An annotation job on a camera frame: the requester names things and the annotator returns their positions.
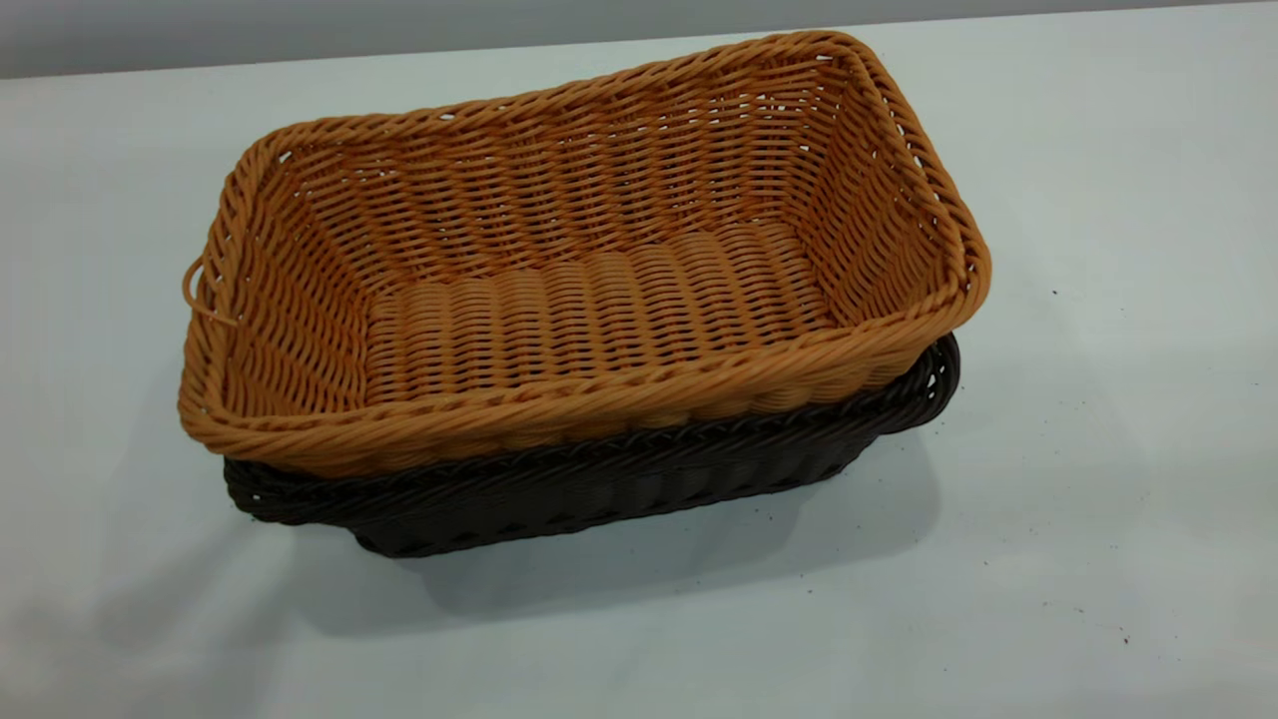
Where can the orange wicker basket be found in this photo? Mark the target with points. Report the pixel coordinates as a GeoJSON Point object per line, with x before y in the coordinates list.
{"type": "Point", "coordinates": [599, 310]}

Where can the black wicker basket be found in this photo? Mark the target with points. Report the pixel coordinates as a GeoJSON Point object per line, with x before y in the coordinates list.
{"type": "Point", "coordinates": [599, 489]}

